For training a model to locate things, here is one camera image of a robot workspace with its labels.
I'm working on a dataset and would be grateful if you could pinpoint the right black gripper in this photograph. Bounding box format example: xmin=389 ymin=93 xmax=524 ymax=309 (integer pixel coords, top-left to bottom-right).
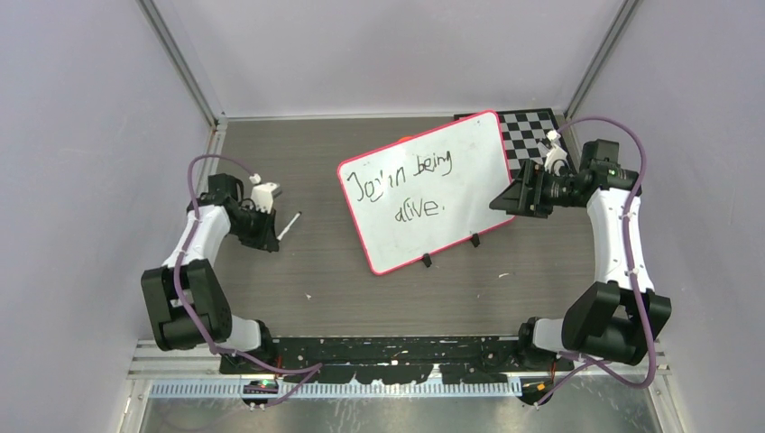
xmin=491 ymin=160 xmax=583 ymax=219

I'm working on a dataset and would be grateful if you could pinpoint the whiteboard marker pen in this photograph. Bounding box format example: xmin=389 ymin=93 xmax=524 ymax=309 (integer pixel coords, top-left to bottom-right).
xmin=277 ymin=211 xmax=302 ymax=241

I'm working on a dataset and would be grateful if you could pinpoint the pink framed whiteboard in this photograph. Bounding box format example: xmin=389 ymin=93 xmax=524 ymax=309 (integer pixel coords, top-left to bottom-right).
xmin=336 ymin=121 xmax=512 ymax=275

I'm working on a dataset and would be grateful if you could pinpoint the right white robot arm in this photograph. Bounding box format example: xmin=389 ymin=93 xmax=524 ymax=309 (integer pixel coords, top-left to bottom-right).
xmin=489 ymin=139 xmax=672 ymax=371

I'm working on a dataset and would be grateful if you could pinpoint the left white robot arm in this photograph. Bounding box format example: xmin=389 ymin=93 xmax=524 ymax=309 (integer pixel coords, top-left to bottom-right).
xmin=141 ymin=174 xmax=281 ymax=373

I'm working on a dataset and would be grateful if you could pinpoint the black white checkerboard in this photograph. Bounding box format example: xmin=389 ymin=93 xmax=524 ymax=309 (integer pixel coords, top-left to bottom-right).
xmin=417 ymin=109 xmax=557 ymax=187

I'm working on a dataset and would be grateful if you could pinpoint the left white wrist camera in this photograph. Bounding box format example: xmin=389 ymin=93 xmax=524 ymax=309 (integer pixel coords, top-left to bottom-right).
xmin=249 ymin=173 xmax=281 ymax=215

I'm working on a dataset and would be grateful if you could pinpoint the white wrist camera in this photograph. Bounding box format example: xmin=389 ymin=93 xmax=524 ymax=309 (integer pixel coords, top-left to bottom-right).
xmin=249 ymin=173 xmax=281 ymax=215
xmin=542 ymin=129 xmax=568 ymax=175

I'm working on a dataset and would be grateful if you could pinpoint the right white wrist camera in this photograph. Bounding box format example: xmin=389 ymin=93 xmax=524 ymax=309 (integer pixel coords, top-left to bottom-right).
xmin=542 ymin=129 xmax=568 ymax=175

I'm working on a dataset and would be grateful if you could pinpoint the slotted cable duct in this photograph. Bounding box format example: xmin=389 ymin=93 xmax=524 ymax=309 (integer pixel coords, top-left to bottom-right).
xmin=149 ymin=379 xmax=522 ymax=400

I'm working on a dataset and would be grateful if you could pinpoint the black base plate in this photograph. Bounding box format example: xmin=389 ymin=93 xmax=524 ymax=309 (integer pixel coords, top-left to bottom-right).
xmin=255 ymin=336 xmax=573 ymax=385

